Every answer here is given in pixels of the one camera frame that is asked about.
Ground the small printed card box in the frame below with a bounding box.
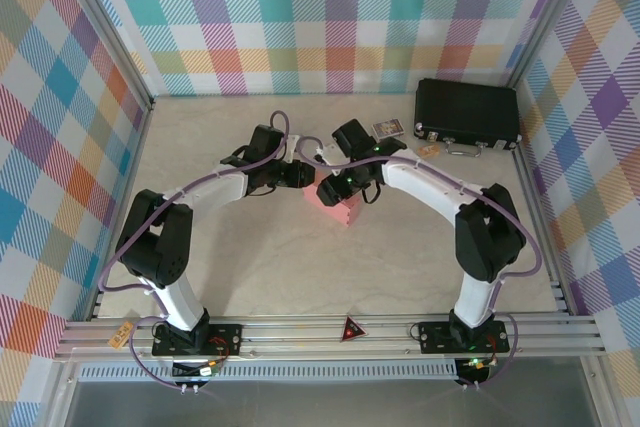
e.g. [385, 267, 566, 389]
[370, 118, 405, 141]

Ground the red triangle sign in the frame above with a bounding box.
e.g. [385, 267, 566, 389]
[339, 315, 367, 344]

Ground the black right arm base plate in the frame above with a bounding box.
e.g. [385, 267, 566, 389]
[417, 319, 511, 354]

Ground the grey slotted cable duct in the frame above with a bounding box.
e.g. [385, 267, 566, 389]
[78, 360, 461, 382]

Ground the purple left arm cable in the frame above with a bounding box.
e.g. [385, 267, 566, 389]
[99, 110, 321, 393]

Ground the wide grooved aluminium beam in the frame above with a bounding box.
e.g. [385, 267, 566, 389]
[54, 314, 606, 361]

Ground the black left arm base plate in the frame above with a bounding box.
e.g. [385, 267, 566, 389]
[151, 322, 244, 359]

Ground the black controller board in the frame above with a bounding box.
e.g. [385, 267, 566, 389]
[455, 356, 496, 382]
[172, 360, 221, 381]

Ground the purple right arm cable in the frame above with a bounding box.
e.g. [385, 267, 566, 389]
[297, 134, 544, 391]

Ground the wooden tag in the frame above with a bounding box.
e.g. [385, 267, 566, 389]
[108, 322, 134, 349]

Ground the aluminium frame post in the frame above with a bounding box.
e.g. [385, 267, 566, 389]
[52, 0, 156, 113]
[502, 0, 599, 93]

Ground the grey metal panel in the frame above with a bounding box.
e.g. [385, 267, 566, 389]
[62, 377, 604, 427]

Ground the slim aluminium floor rail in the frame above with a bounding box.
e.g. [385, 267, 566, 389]
[87, 96, 156, 322]
[509, 84, 576, 318]

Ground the pink cloth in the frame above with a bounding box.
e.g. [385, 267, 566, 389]
[303, 181, 365, 228]

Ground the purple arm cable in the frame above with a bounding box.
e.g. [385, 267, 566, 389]
[297, 134, 544, 391]
[99, 110, 321, 393]

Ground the black carrying case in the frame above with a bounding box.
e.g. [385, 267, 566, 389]
[412, 78, 524, 158]

